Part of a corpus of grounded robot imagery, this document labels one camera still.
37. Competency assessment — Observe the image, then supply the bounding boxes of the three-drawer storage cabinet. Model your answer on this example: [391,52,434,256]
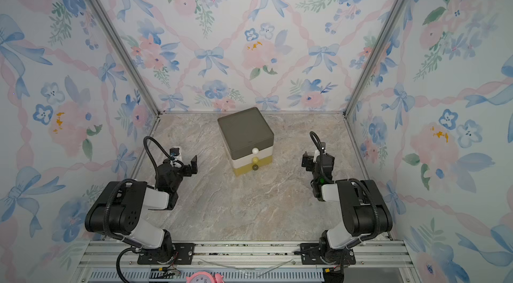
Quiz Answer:
[217,107,275,176]

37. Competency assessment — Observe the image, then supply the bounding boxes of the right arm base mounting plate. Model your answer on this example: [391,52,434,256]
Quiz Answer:
[294,243,356,266]

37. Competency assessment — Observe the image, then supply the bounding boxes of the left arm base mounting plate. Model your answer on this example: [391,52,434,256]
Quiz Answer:
[137,242,196,266]

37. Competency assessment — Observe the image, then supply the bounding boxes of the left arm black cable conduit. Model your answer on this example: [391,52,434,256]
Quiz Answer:
[143,135,177,182]

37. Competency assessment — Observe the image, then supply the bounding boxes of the aluminium corner post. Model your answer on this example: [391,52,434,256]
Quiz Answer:
[343,0,426,116]
[63,0,161,116]

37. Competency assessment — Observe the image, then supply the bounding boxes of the pink alarm clock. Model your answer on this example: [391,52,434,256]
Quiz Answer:
[186,271,224,283]

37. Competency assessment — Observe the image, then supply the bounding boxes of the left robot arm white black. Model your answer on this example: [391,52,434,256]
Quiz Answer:
[85,157,198,265]

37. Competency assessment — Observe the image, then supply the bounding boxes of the right aluminium corner post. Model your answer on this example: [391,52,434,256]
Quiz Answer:
[343,0,426,116]

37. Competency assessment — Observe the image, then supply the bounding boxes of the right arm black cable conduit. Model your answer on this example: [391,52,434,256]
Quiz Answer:
[309,131,326,164]

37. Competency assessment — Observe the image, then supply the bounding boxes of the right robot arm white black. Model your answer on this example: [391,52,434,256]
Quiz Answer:
[295,153,393,267]

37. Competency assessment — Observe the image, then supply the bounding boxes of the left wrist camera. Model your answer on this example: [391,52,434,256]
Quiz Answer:
[169,147,183,162]

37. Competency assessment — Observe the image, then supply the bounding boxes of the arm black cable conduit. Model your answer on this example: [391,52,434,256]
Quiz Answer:
[309,131,326,164]
[143,135,177,182]

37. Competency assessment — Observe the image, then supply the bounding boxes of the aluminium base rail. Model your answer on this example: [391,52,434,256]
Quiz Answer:
[77,240,414,269]

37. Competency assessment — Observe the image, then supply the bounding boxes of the left aluminium corner post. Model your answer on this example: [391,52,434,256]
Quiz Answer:
[63,0,161,116]

